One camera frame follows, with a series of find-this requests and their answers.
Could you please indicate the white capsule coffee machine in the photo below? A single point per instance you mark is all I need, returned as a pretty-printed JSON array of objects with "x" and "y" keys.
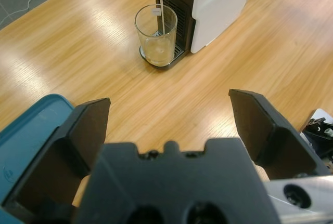
[{"x": 218, "y": 11}]

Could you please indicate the metal drip tray grate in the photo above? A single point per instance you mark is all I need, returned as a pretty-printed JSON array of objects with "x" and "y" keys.
[{"x": 179, "y": 52}]

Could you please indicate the clear glass cup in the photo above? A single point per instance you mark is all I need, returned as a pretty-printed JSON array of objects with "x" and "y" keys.
[{"x": 156, "y": 50}]

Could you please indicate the teal plastic tray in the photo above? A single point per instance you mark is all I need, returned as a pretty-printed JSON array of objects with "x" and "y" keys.
[{"x": 23, "y": 141}]

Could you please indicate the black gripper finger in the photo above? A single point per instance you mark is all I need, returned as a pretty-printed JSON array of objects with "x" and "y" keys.
[
  {"x": 270, "y": 141},
  {"x": 57, "y": 156}
]

